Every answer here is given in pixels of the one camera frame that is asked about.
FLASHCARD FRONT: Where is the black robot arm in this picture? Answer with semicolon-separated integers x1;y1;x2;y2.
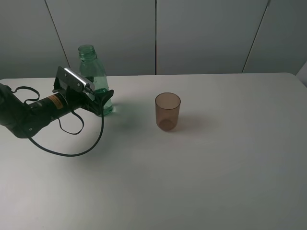
0;79;114;138

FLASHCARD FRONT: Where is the green transparent plastic bottle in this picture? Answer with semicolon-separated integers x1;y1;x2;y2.
78;44;114;117

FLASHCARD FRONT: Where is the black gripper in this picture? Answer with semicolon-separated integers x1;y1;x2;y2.
52;79;114;115

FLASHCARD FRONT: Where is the translucent pink plastic cup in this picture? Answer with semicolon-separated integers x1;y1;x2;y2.
155;92;181;131

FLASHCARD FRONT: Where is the black camera cable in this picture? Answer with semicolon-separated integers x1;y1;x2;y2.
13;86;105;158

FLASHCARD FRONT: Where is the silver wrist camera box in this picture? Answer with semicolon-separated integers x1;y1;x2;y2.
56;67;95;94

